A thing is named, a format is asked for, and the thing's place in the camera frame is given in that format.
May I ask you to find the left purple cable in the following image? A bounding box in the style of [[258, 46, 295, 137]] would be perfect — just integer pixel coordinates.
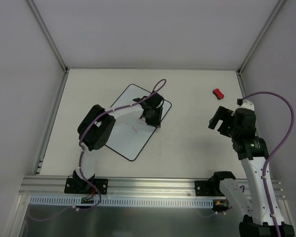
[[27, 79, 167, 222]]

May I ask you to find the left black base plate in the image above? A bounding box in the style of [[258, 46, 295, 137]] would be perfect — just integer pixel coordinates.
[[64, 176, 108, 195]]

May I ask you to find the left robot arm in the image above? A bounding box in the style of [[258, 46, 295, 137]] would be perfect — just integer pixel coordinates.
[[72, 91, 164, 193]]

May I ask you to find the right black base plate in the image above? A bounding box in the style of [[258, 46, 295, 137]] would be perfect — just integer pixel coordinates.
[[194, 180, 222, 197]]

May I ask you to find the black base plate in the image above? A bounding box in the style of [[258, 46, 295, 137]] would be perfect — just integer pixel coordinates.
[[64, 176, 108, 195], [194, 180, 222, 197]]

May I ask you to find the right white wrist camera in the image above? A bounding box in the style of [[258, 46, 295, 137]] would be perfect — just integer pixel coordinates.
[[238, 99, 255, 112]]

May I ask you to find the left aluminium frame post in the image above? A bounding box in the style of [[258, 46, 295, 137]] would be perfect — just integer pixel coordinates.
[[27, 0, 69, 74]]

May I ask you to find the red whiteboard eraser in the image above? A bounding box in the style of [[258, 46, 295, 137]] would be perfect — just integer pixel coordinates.
[[213, 88, 224, 100]]

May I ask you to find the aluminium mounting rail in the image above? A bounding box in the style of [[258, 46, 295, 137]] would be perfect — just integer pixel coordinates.
[[18, 175, 287, 199]]

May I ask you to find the white slotted cable duct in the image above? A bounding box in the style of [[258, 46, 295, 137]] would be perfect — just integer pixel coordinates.
[[29, 196, 214, 209]]

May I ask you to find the right aluminium frame post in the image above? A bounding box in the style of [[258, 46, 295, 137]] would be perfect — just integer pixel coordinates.
[[236, 0, 287, 75]]

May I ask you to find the aluminium frame post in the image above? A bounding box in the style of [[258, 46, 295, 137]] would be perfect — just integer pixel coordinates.
[[27, 0, 69, 74], [236, 0, 287, 75]]

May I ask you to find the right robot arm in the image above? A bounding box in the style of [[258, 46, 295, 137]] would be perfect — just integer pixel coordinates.
[[208, 104, 295, 237]]

